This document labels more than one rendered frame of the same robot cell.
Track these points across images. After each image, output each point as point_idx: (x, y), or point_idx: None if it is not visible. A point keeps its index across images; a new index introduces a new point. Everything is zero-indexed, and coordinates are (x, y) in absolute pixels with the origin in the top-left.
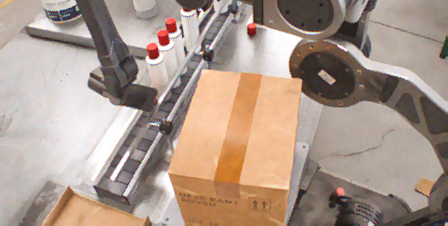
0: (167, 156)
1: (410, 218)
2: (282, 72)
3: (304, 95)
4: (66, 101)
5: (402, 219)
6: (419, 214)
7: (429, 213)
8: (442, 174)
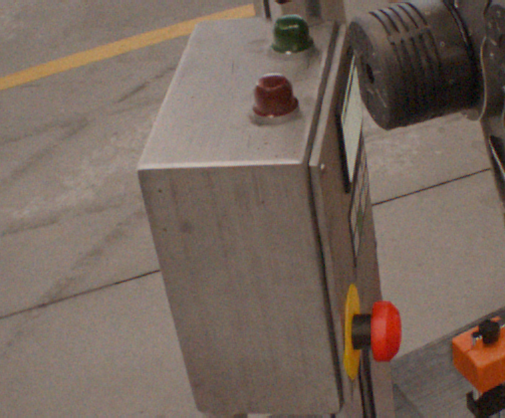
0: None
1: None
2: None
3: None
4: None
5: None
6: None
7: None
8: (486, 66)
